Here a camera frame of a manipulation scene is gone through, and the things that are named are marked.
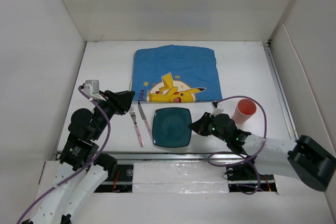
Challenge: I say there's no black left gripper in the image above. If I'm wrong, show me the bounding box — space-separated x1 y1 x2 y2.
92 89 135 139

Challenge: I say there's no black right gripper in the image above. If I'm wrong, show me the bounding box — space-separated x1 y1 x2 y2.
188 111 228 143

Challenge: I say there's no pink handled fork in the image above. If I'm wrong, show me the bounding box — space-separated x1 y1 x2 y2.
129 106 144 147

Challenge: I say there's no pink handled knife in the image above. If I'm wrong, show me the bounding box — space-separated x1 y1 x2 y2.
138 101 154 142

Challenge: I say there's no dark green square plate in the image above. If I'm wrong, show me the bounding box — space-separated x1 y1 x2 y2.
152 107 192 148

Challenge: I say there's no pink plastic cup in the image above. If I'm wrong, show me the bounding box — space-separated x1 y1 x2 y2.
232 99 257 124

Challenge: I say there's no blue Pikachu placemat cloth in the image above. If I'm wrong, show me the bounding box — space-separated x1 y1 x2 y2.
131 45 222 103

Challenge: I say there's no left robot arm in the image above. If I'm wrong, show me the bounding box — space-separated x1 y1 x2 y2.
18 84 135 223

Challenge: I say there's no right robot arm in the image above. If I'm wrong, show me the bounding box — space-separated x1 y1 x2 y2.
189 112 335 191

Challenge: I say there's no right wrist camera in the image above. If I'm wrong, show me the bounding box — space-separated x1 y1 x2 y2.
211 101 224 116

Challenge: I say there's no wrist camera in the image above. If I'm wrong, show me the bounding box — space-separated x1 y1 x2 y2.
79 80 105 101
211 101 224 116

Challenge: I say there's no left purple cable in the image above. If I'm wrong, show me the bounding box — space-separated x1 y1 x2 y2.
16 85 111 224

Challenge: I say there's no purple cable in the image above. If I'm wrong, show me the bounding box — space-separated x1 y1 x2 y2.
16 85 111 224
207 95 268 195

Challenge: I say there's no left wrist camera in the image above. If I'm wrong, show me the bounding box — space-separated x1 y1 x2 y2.
79 80 105 101

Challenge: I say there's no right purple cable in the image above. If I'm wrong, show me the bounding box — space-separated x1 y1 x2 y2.
207 95 268 195

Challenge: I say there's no aluminium rail frame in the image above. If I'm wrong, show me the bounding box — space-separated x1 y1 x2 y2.
54 40 305 186

